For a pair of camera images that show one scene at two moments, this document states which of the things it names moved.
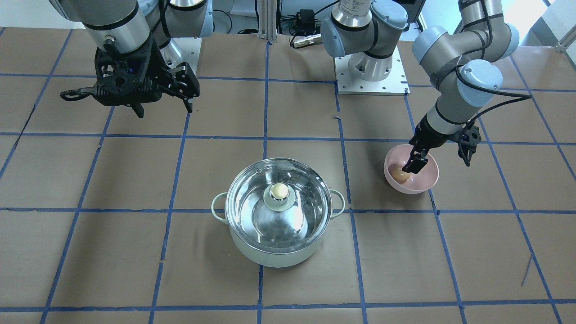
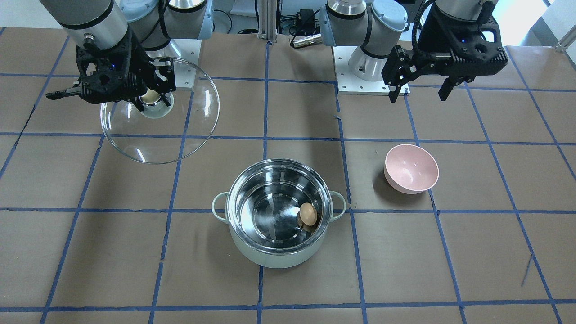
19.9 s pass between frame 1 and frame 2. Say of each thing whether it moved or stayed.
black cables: stayed
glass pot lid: moved
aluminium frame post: stayed
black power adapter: stayed
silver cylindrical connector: stayed
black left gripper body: moved
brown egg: moved
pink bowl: stayed
